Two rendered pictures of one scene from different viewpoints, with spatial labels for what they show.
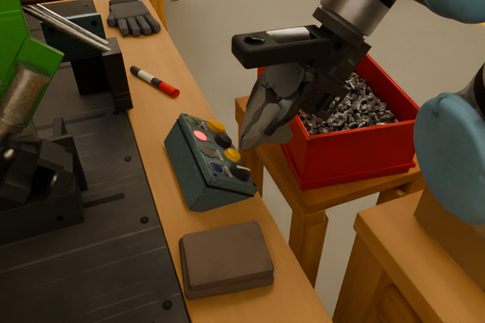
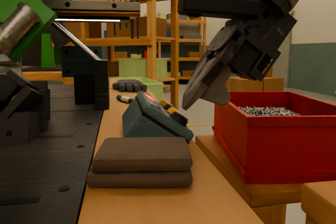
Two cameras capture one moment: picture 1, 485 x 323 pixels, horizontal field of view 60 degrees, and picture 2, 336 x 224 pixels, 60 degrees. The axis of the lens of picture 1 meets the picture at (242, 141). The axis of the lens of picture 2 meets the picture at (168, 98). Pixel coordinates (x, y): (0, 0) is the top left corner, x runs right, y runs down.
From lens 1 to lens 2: 0.31 m
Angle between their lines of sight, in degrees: 33
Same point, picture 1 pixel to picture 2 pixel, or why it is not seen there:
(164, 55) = not seen: hidden behind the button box
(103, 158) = (70, 122)
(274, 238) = (202, 163)
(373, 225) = (322, 192)
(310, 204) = (254, 193)
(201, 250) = (118, 144)
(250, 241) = (171, 143)
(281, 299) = (197, 198)
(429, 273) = not seen: outside the picture
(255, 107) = (198, 71)
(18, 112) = (7, 34)
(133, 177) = (87, 130)
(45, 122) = not seen: hidden behind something
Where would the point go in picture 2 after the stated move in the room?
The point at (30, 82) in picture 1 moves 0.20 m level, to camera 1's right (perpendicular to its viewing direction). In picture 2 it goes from (23, 13) to (156, 9)
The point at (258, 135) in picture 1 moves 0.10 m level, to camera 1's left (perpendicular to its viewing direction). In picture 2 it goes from (197, 85) to (131, 83)
